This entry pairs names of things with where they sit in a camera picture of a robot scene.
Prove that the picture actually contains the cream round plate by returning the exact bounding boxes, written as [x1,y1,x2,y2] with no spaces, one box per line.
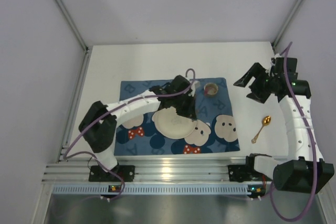
[152,107,197,140]

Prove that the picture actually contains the gold spoon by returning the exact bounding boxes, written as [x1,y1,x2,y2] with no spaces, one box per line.
[251,115,271,144]

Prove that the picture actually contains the small beige cup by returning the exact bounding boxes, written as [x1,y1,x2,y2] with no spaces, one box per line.
[204,83,218,97]

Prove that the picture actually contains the blue cartoon placemat cloth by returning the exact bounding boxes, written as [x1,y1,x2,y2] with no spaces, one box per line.
[114,78,240,156]

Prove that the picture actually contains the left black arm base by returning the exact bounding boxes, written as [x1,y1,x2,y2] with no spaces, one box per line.
[88,165,135,183]

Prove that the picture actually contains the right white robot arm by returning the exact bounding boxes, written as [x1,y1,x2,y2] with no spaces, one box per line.
[234,57,334,194]

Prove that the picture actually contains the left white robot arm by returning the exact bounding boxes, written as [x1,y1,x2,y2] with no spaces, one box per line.
[79,75,199,172]

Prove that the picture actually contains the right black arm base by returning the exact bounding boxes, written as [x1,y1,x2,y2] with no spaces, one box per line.
[228,153,271,183]

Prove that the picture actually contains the right frame post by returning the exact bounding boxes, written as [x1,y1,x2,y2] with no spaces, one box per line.
[271,0,305,50]

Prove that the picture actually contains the frame post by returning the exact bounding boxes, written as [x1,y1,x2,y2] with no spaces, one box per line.
[271,0,305,50]
[53,0,89,52]

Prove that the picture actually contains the aluminium rail frame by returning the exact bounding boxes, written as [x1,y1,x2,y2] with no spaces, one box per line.
[43,42,288,183]

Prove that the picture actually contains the left frame post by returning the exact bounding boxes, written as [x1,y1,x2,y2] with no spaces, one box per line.
[53,0,89,52]

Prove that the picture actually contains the perforated cable duct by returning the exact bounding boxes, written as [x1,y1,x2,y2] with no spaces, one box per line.
[52,184,266,197]

